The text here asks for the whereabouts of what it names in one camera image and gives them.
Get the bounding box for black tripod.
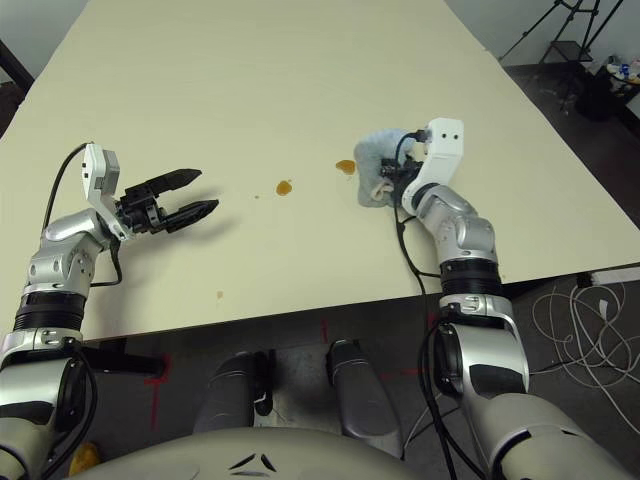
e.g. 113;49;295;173
499;0;621;64

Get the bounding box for dark foam puzzle mat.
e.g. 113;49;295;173
0;79;26;136

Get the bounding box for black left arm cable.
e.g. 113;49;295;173
40;142;125;289

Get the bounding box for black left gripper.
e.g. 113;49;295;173
113;168;221;236

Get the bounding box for dark framed desk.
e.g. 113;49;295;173
0;39;36;91

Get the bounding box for grey robot right leg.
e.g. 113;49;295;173
325;339;404;459

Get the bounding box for white power strip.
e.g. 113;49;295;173
579;267;640;287

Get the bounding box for black table foot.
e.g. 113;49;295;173
82;339;169;377

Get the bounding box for yellow floor object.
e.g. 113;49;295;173
68;442;99;476

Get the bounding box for grey robot left leg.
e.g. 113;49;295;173
192;351;276;434

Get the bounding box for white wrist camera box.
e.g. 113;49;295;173
402;118;466;214
80;143;127;242

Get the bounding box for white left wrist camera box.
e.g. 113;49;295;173
80;143;127;242

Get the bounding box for light blue terry rag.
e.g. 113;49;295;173
353;128;426;209

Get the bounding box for white floor cable bundle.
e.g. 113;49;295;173
404;279;640;446

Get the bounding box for grey robot torso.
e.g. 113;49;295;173
64;424;426;480

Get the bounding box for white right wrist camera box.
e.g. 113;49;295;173
402;118;466;214

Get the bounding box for white trash in bin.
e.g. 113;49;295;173
604;55;640;85

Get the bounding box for grey robot leg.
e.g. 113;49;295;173
325;339;404;459
192;351;276;434

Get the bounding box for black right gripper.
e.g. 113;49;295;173
379;154;424;184

